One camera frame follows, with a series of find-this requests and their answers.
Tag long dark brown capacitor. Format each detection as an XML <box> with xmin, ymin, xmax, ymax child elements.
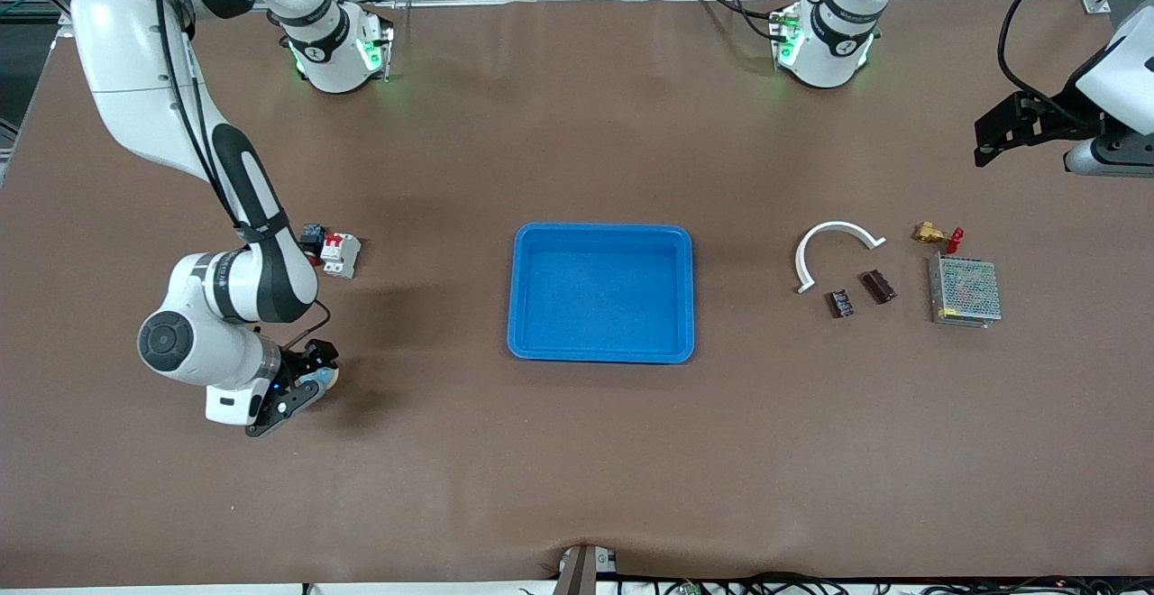
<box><xmin>860</xmin><ymin>270</ymin><xmax>899</xmax><ymax>306</ymax></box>

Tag white circuit breaker red switches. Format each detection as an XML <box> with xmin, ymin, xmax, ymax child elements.
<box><xmin>320</xmin><ymin>232</ymin><xmax>362</xmax><ymax>280</ymax></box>

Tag perforated metal power supply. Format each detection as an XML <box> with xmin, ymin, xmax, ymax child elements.
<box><xmin>928</xmin><ymin>252</ymin><xmax>1003</xmax><ymax>330</ymax></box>

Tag white curved pipe clamp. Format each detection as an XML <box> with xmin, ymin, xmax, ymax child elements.
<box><xmin>793</xmin><ymin>220</ymin><xmax>887</xmax><ymax>296</ymax></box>

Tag brown table mat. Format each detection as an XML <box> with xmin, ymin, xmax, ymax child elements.
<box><xmin>0</xmin><ymin>0</ymin><xmax>1154</xmax><ymax>589</ymax></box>

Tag blue plastic tray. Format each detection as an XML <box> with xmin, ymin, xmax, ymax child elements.
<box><xmin>506</xmin><ymin>222</ymin><xmax>696</xmax><ymax>365</ymax></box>

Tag brass valve red handle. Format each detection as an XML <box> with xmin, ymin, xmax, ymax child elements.
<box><xmin>911</xmin><ymin>222</ymin><xmax>966</xmax><ymax>255</ymax></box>

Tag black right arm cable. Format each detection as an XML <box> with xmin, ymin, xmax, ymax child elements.
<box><xmin>153</xmin><ymin>0</ymin><xmax>333</xmax><ymax>354</ymax></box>

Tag black base cable bundle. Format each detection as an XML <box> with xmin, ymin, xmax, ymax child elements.
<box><xmin>691</xmin><ymin>0</ymin><xmax>787</xmax><ymax>42</ymax></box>

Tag metal table edge bracket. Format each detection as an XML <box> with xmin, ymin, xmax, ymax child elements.
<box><xmin>552</xmin><ymin>544</ymin><xmax>619</xmax><ymax>595</ymax></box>

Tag black cables below table edge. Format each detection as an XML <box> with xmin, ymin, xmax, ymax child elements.
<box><xmin>620</xmin><ymin>572</ymin><xmax>1154</xmax><ymax>595</ymax></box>

